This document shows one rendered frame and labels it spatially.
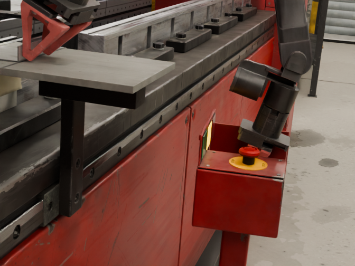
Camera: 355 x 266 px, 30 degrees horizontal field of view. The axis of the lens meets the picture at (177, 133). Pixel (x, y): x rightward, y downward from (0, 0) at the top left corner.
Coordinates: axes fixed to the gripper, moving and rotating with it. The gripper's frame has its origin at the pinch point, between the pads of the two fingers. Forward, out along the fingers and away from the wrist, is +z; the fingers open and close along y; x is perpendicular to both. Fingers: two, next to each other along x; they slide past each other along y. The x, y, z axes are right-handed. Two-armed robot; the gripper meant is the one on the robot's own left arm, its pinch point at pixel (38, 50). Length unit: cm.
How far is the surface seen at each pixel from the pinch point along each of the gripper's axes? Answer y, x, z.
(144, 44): -71, -2, 11
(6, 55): 1.4, -3.2, 2.7
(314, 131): -344, 67, 75
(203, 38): -106, 4, 10
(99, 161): -14.7, 12.6, 16.2
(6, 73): 7.8, 0.4, 1.9
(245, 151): -32.4, 31.9, 6.4
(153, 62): -7.8, 13.4, -5.5
